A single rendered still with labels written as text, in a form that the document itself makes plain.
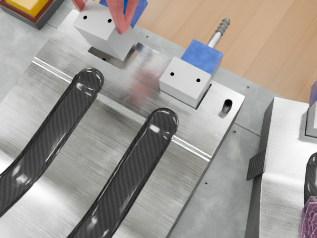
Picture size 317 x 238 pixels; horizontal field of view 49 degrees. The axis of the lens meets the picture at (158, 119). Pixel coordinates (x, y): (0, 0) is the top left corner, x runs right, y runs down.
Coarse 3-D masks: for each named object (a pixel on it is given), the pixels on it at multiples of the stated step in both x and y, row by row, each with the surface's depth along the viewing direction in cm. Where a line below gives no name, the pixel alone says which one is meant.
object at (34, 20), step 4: (0, 0) 57; (4, 0) 57; (52, 0) 57; (0, 4) 57; (4, 4) 57; (48, 4) 57; (8, 8) 57; (12, 8) 57; (16, 8) 57; (44, 8) 56; (16, 12) 56; (20, 12) 56; (40, 12) 56; (24, 16) 56; (28, 16) 56; (36, 16) 56; (40, 16) 56; (32, 20) 56; (36, 20) 56
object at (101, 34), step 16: (144, 0) 42; (80, 16) 40; (96, 16) 39; (80, 32) 41; (96, 32) 39; (112, 32) 38; (128, 32) 41; (96, 48) 44; (112, 48) 40; (128, 48) 43
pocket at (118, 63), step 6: (90, 48) 45; (132, 48) 47; (96, 54) 48; (102, 54) 48; (108, 54) 48; (108, 60) 48; (114, 60) 48; (120, 60) 48; (126, 60) 47; (120, 66) 47
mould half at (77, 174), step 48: (48, 48) 46; (144, 48) 45; (48, 96) 44; (144, 96) 43; (240, 96) 42; (0, 144) 42; (96, 144) 41; (192, 144) 40; (48, 192) 39; (96, 192) 40; (144, 192) 39; (192, 192) 41
